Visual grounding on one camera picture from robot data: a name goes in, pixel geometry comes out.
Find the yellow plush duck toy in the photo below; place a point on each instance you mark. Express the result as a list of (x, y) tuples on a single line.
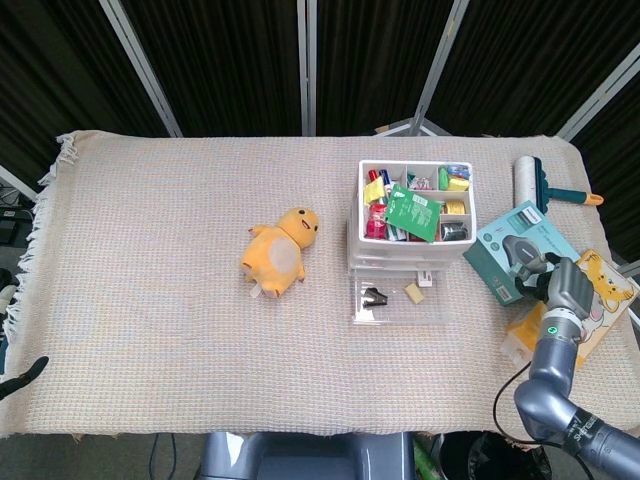
[(272, 255)]

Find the beige woven tablecloth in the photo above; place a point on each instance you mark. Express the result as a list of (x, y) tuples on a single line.
[(200, 350)]

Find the teal product box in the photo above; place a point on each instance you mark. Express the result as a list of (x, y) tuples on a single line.
[(495, 255)]

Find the yellow small packet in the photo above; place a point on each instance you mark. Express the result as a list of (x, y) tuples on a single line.
[(373, 192)]

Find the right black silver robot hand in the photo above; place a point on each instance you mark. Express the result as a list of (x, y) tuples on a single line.
[(567, 287)]

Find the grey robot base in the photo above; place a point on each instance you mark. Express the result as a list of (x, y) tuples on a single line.
[(310, 457)]

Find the clear plastic drawer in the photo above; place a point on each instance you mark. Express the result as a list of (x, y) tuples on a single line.
[(395, 312), (390, 264), (400, 252)]

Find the white drawer organizer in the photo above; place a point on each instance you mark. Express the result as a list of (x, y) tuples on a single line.
[(417, 165)]

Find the pale yellow eraser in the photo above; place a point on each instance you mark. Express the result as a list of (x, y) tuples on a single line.
[(414, 293)]

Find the yellow small sachet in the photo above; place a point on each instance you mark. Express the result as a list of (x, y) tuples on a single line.
[(459, 184)]

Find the blue capped marker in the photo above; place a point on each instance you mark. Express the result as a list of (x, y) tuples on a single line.
[(385, 178)]

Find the yellow cat print box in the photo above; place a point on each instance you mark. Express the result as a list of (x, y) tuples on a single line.
[(610, 290)]

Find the black folding screen white frame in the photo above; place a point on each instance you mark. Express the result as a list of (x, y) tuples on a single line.
[(240, 60)]

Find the green flat packet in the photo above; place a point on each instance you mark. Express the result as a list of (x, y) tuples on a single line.
[(415, 215)]

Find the lint roller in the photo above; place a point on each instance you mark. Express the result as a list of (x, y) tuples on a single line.
[(527, 180)]

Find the green small sachet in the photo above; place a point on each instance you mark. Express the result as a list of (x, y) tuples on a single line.
[(444, 179)]

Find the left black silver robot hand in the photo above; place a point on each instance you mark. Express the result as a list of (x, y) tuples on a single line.
[(25, 377)]

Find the red shiny packet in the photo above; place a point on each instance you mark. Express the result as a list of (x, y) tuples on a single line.
[(376, 222)]

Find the black and white small object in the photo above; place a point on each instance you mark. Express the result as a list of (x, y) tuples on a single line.
[(454, 231)]

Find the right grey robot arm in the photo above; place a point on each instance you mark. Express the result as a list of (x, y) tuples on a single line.
[(550, 380)]

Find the colourful clear sachet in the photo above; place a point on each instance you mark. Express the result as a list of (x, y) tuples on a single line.
[(460, 170)]

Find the pile of binder clips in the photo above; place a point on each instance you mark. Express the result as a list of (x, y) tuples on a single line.
[(419, 181)]

